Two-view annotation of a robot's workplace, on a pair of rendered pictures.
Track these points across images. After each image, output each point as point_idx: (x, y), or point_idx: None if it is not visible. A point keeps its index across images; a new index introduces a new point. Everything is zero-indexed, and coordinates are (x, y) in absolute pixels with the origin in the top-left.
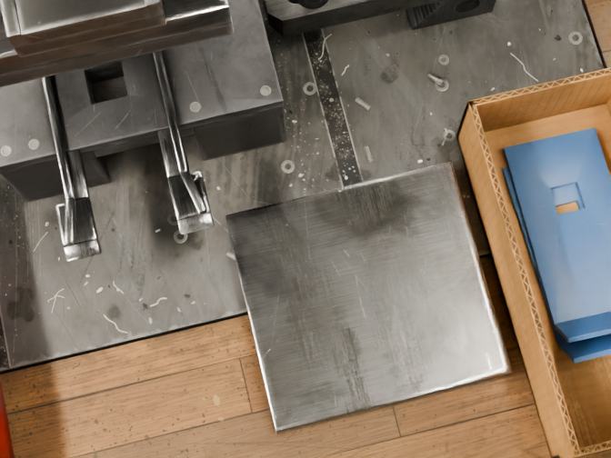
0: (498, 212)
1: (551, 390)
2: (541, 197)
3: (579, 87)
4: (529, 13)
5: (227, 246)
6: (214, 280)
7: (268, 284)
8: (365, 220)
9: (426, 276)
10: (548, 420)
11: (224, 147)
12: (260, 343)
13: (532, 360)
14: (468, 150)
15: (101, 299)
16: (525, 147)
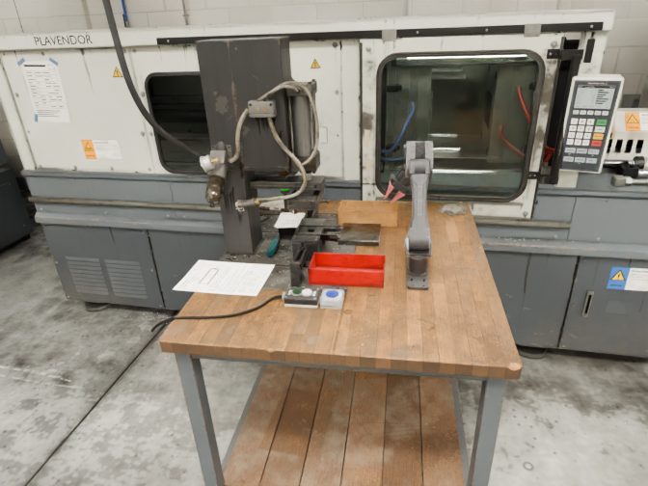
0: (356, 212)
1: (386, 213)
2: None
3: (340, 205)
4: (321, 217)
5: (342, 245)
6: (347, 247)
7: (353, 238)
8: (347, 229)
9: (361, 227)
10: (390, 221)
11: None
12: (363, 240)
13: (380, 219)
14: (342, 219)
15: None
16: None
